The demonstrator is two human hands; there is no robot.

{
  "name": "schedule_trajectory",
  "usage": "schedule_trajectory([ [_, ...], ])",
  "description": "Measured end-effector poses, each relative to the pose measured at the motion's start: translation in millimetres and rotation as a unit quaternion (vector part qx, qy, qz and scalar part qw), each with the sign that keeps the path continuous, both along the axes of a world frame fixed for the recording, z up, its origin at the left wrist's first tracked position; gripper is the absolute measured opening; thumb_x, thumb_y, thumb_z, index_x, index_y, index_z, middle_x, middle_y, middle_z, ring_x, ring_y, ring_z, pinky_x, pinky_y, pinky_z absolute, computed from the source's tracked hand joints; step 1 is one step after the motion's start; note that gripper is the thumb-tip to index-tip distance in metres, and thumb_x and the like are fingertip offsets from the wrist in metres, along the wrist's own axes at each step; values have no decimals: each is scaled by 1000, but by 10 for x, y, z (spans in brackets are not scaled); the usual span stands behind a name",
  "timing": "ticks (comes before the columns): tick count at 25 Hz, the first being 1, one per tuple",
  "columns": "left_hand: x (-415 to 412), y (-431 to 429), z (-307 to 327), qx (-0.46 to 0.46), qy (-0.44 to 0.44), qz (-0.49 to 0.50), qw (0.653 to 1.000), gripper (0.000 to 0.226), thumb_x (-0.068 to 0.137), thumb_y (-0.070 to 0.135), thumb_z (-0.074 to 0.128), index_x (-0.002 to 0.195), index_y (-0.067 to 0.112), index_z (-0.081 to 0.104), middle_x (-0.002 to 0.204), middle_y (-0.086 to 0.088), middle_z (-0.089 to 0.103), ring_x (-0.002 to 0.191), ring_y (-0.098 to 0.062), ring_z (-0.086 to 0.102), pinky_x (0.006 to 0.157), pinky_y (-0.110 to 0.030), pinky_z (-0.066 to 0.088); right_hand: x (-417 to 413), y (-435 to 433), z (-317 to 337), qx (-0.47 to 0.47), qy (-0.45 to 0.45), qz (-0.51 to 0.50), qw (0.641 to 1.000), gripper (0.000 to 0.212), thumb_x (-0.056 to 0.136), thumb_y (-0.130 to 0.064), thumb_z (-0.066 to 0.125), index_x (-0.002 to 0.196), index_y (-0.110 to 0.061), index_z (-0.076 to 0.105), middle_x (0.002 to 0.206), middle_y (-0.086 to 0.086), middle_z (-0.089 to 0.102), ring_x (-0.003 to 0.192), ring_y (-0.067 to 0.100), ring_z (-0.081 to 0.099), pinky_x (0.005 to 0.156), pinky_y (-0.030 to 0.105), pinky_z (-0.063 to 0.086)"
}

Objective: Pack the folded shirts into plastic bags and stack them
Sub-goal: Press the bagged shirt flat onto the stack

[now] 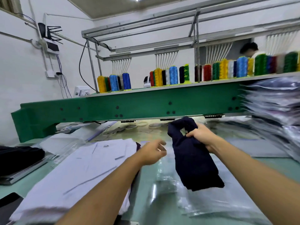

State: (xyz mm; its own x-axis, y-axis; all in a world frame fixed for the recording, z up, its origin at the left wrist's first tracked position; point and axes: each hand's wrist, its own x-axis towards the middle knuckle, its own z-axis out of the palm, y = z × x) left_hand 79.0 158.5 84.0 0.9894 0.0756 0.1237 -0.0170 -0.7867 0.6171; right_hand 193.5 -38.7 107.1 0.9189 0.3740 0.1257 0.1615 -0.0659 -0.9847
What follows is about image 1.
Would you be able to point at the grey flat tablet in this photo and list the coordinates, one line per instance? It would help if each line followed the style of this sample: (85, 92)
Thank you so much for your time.
(28, 173)

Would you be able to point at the white wall socket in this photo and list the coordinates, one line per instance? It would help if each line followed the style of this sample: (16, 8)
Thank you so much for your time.
(50, 74)

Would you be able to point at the person's right hand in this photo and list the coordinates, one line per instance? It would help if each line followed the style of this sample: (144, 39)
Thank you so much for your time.
(202, 136)

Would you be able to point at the person's left hand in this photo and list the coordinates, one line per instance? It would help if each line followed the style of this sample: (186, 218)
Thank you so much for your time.
(150, 153)

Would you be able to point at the person's left forearm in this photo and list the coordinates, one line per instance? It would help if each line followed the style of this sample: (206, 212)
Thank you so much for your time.
(98, 196)

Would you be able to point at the white box device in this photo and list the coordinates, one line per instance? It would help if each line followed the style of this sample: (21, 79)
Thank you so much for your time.
(82, 91)

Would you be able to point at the grey metal thread rack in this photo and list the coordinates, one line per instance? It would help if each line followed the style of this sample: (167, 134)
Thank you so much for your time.
(196, 39)

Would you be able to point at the black cloth bundle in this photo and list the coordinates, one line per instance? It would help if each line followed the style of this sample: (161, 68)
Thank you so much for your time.
(18, 159)

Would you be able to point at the row of coloured thread spools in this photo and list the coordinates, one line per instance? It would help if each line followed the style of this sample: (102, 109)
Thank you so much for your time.
(220, 70)

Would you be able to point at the black smartphone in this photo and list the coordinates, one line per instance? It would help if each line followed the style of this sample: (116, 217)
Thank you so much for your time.
(9, 206)

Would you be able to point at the crumpled clear plastic film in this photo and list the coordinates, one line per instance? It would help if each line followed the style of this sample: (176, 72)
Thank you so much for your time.
(65, 147)

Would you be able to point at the stack of plastic bags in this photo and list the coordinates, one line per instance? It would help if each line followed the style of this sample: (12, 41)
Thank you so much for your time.
(220, 199)

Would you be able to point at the stack of bagged garments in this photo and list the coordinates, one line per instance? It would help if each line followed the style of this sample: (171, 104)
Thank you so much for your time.
(276, 110)

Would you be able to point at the wall router with antennas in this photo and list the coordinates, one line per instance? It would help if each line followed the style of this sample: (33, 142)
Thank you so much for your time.
(49, 39)

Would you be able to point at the person's right forearm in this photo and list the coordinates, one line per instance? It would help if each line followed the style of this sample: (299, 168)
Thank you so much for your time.
(262, 180)

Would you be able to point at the green machine beam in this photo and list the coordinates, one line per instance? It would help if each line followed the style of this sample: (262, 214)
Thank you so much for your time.
(131, 107)

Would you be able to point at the navy shirt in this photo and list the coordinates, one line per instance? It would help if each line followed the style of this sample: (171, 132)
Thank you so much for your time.
(194, 164)

